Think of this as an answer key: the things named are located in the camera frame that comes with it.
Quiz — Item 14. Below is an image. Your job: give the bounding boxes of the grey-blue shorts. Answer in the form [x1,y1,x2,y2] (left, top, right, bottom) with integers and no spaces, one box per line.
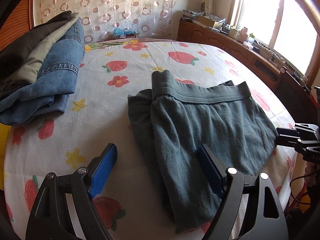
[128,70,277,233]

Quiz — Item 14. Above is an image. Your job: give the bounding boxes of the white floral bed sheet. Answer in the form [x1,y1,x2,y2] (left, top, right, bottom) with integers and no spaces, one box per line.
[4,42,294,239]

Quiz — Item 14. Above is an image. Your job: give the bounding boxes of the yellow cloth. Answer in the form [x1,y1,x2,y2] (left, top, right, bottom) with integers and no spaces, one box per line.
[0,124,10,191]

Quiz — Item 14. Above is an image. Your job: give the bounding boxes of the folded blue jeans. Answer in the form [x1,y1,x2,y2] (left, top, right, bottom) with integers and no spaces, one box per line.
[1,19,85,126]

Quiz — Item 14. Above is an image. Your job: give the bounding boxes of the pink figurine on cabinet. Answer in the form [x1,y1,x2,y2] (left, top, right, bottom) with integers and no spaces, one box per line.
[238,27,248,43]

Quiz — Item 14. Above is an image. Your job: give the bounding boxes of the pink floral blanket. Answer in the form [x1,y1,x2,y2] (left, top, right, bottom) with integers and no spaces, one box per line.
[85,38,174,52]

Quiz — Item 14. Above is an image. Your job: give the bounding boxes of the folded dark grey garment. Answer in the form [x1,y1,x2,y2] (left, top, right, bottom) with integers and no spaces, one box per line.
[1,11,79,99]

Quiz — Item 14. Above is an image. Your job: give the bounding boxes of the blue item on headboard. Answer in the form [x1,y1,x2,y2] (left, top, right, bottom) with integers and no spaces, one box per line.
[113,27,136,40]

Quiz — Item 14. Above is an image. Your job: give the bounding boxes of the cardboard box on cabinet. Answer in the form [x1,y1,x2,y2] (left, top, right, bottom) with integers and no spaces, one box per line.
[197,16,222,29]

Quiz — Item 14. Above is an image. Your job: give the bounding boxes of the long wooden cabinet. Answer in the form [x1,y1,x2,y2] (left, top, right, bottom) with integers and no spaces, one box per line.
[177,19,280,90]

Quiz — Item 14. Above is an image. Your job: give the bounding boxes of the wooden louvered wardrobe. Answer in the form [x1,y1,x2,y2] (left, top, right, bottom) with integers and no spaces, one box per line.
[1,0,34,50]

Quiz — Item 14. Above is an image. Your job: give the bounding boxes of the circle-patterned sheer curtain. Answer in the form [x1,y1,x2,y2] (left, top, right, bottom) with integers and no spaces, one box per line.
[33,0,177,43]

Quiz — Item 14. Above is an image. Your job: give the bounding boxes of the black cable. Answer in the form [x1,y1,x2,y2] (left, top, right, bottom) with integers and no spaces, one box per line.
[289,171,318,207]

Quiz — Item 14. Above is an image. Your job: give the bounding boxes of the window with wooden frame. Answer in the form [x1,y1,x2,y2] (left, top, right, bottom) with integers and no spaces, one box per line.
[231,0,319,79]

